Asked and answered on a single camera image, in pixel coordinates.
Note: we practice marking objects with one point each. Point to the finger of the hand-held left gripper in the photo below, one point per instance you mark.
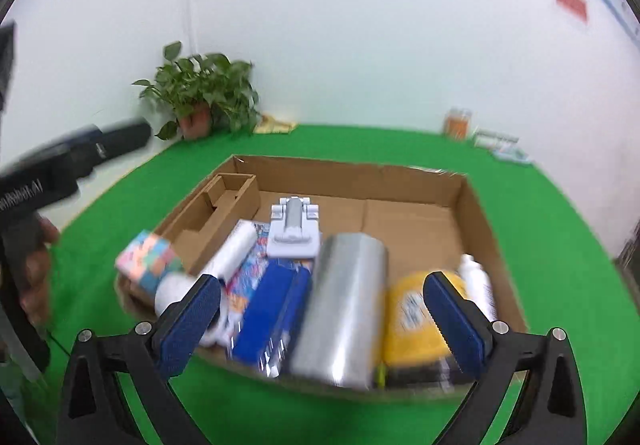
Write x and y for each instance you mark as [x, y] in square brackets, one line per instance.
[125, 137]

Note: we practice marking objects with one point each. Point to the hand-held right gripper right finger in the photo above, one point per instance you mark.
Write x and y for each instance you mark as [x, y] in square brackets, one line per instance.
[455, 325]

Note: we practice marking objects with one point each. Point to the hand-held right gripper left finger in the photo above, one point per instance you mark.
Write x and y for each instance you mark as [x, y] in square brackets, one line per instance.
[190, 325]

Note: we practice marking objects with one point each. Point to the white spray can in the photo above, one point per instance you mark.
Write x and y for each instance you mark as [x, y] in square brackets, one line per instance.
[477, 285]

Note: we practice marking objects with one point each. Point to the yellow label jar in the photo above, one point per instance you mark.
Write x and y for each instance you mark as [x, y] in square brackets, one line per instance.
[405, 320]

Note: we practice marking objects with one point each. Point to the pastel colourful cube box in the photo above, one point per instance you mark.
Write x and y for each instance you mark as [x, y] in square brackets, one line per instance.
[147, 260]

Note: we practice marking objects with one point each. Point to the colourful printed box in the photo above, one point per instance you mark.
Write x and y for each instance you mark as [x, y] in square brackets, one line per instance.
[250, 275]

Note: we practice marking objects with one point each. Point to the blue box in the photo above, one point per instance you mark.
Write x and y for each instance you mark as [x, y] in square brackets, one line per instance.
[270, 310]

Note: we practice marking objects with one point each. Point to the white plastic roll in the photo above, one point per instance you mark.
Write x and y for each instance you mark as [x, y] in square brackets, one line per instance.
[230, 250]

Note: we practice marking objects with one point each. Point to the large cardboard box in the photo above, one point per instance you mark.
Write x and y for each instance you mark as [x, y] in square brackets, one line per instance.
[415, 225]

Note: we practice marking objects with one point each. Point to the narrow small cardboard box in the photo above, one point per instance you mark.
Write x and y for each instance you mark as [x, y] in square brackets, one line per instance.
[215, 215]

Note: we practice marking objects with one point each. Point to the silver foil packet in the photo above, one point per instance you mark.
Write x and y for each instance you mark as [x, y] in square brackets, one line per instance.
[340, 305]

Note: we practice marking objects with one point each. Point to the white plastic phone stand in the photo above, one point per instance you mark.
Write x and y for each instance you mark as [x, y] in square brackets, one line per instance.
[294, 230]

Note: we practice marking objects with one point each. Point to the person's left hand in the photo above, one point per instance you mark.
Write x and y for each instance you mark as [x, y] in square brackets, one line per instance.
[39, 275]

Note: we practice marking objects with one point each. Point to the potted green plant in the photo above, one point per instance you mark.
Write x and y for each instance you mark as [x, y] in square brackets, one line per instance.
[205, 90]

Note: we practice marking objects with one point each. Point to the green felt mat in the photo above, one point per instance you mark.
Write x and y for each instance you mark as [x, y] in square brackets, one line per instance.
[550, 235]

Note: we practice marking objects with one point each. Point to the white and green small box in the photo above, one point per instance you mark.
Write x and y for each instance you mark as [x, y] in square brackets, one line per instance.
[495, 139]

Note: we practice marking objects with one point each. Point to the orange packet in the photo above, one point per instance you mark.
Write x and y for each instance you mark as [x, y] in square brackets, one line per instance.
[457, 124]

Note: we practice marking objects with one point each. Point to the red wall sign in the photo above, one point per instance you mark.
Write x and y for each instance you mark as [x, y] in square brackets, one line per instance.
[571, 0]

